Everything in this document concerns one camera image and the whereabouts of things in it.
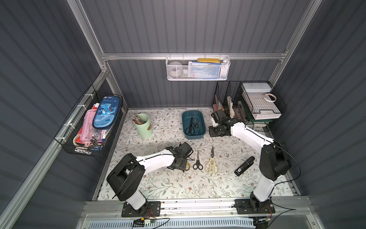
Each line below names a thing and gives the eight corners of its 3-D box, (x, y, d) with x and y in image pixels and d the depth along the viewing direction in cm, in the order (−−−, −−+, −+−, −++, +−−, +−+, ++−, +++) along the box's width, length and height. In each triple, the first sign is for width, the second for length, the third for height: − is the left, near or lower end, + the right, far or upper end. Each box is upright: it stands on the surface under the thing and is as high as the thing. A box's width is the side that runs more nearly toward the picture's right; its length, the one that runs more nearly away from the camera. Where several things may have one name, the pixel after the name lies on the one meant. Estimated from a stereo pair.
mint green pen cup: (139, 137, 105) (133, 125, 93) (142, 126, 111) (136, 113, 99) (152, 137, 104) (147, 125, 93) (154, 126, 111) (150, 113, 99)
